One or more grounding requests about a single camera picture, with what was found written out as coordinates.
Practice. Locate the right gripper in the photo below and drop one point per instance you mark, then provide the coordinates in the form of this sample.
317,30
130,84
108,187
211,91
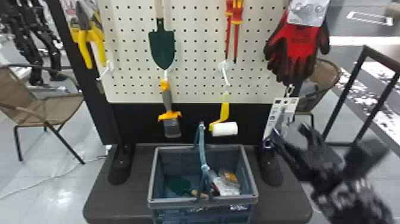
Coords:
322,169

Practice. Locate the blue basket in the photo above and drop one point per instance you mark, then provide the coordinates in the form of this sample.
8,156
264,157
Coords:
200,200

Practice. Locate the grey tool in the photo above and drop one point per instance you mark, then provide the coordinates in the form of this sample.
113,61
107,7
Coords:
281,114

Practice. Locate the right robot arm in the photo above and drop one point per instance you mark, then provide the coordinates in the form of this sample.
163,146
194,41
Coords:
353,203

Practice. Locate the yellow white paint roller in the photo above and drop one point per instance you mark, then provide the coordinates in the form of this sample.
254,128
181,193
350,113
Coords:
225,129

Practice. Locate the brown mesh chair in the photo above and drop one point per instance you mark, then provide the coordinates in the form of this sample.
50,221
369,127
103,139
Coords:
325,76
37,109

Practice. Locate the yellow grey scraper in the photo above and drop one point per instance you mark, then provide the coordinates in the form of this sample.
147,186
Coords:
168,116

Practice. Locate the yellow pliers on card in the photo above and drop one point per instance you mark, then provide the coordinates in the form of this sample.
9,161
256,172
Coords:
85,40

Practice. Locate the white pegboard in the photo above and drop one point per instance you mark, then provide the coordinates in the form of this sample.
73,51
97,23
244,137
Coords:
200,47

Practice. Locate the black side table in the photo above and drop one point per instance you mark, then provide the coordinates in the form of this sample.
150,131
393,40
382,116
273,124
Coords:
379,81

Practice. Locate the red black gloves pair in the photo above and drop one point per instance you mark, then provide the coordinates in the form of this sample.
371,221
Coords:
293,47

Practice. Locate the red yellow screwdriver set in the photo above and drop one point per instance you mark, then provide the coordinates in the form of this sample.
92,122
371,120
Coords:
236,18

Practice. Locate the clear packet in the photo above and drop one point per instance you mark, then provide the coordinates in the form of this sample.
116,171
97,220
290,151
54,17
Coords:
228,184

